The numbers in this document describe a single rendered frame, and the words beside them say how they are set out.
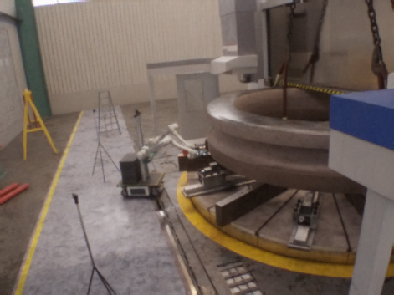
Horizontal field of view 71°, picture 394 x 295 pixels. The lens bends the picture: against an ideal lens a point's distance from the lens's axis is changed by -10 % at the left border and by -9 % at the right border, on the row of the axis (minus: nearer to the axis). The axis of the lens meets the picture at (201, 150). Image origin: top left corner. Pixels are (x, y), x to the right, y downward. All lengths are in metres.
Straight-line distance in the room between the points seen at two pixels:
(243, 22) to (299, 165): 5.07
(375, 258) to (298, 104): 7.40
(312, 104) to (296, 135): 4.50
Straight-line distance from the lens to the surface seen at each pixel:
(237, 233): 4.97
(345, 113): 1.53
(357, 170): 1.55
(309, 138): 4.40
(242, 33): 8.66
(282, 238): 4.55
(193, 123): 9.69
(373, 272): 1.73
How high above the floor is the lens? 2.94
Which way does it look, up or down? 19 degrees down
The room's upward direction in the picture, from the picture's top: 4 degrees counter-clockwise
